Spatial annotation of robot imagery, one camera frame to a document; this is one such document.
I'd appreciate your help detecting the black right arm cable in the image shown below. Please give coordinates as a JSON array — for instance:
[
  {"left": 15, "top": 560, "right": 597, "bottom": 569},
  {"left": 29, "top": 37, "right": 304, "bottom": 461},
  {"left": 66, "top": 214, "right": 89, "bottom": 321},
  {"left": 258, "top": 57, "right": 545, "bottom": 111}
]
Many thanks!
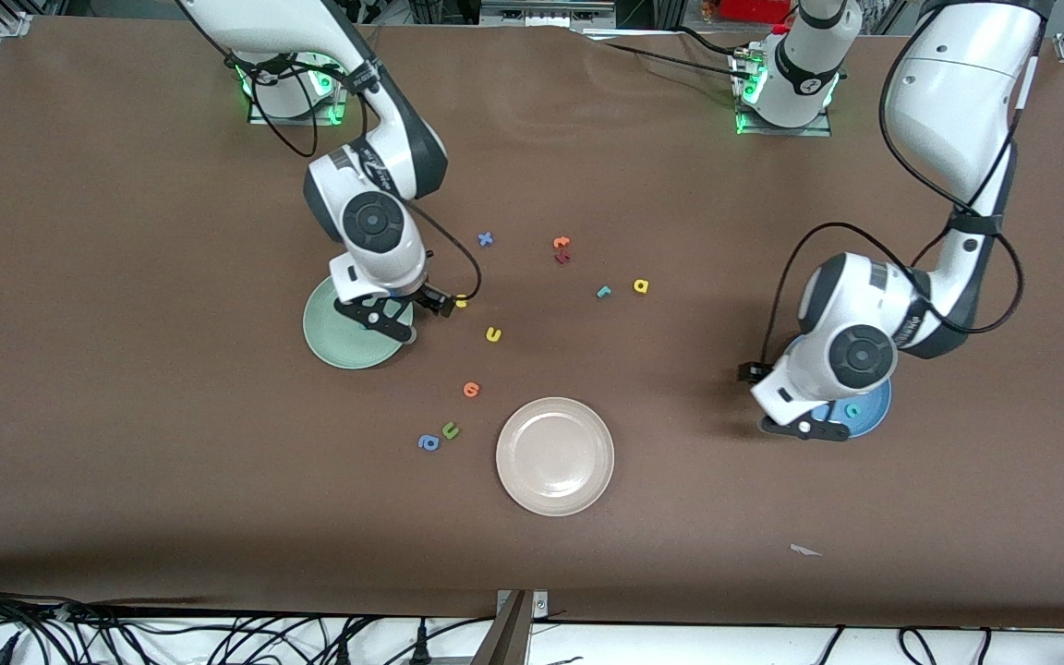
[{"left": 232, "top": 51, "right": 483, "bottom": 308}]

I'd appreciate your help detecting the red background box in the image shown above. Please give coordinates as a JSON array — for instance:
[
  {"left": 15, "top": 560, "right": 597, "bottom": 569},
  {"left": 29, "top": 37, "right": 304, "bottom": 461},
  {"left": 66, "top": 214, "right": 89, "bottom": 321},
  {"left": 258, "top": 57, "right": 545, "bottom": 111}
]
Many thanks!
[{"left": 719, "top": 0, "right": 793, "bottom": 25}]

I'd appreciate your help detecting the beige plate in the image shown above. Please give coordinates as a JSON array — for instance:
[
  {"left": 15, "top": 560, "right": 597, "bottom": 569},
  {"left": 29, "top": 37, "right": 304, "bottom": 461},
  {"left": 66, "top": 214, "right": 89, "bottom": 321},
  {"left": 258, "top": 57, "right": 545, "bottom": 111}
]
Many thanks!
[{"left": 495, "top": 397, "right": 615, "bottom": 517}]

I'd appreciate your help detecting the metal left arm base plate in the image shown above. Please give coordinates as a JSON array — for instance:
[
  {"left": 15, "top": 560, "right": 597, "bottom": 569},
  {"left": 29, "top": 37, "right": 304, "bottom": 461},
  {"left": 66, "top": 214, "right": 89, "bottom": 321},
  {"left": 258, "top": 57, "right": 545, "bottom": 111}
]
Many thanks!
[{"left": 733, "top": 51, "right": 834, "bottom": 139}]

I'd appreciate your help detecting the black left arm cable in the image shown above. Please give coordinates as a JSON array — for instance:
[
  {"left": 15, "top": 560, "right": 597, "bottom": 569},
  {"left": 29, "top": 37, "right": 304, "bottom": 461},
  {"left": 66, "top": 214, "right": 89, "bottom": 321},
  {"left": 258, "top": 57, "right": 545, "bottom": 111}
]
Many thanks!
[{"left": 754, "top": 55, "right": 1046, "bottom": 370}]

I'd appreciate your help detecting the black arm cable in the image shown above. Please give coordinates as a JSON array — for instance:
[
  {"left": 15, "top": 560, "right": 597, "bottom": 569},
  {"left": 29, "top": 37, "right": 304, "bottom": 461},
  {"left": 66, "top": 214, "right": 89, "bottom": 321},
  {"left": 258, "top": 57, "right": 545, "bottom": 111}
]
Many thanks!
[
  {"left": 754, "top": 55, "right": 1046, "bottom": 370},
  {"left": 232, "top": 51, "right": 483, "bottom": 308}
]

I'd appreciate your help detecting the brown table cover mat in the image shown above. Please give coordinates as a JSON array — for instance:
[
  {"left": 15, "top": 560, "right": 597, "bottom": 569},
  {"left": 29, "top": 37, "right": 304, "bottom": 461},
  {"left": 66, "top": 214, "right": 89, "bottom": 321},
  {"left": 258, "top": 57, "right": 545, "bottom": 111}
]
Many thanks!
[{"left": 0, "top": 14, "right": 1064, "bottom": 629}]

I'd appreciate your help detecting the green plate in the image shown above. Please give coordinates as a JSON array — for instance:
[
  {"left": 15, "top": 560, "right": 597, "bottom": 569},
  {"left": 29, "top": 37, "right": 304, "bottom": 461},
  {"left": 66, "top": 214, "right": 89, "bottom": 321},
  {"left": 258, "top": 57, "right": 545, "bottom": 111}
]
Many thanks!
[{"left": 302, "top": 277, "right": 415, "bottom": 370}]

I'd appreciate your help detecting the metal table bracket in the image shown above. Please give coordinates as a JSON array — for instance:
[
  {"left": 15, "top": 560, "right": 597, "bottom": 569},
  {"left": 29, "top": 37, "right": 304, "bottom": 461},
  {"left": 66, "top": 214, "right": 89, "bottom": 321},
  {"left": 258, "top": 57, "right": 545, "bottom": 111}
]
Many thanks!
[{"left": 470, "top": 589, "right": 551, "bottom": 665}]

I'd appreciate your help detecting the thin black base cable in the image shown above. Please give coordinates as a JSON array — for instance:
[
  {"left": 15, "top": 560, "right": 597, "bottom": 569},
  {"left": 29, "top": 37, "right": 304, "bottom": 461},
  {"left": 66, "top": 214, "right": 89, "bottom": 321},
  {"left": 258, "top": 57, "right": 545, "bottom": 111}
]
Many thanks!
[{"left": 602, "top": 26, "right": 755, "bottom": 79}]

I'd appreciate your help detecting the blue plate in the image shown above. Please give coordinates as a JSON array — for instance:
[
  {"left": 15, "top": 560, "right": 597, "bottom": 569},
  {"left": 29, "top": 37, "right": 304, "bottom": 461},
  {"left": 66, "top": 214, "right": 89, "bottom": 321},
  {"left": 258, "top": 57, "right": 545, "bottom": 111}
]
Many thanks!
[{"left": 814, "top": 374, "right": 893, "bottom": 441}]

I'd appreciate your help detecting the grey background box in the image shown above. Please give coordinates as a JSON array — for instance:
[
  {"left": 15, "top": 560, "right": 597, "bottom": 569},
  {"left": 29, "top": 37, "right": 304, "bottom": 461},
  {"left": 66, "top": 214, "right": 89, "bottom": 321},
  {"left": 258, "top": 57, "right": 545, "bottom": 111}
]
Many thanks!
[{"left": 479, "top": 0, "right": 619, "bottom": 30}]

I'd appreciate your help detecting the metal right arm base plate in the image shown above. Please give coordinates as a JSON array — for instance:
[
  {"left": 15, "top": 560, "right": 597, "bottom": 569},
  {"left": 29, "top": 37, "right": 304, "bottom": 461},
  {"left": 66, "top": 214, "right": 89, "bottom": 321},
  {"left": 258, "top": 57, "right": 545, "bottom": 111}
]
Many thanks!
[{"left": 248, "top": 55, "right": 348, "bottom": 127}]

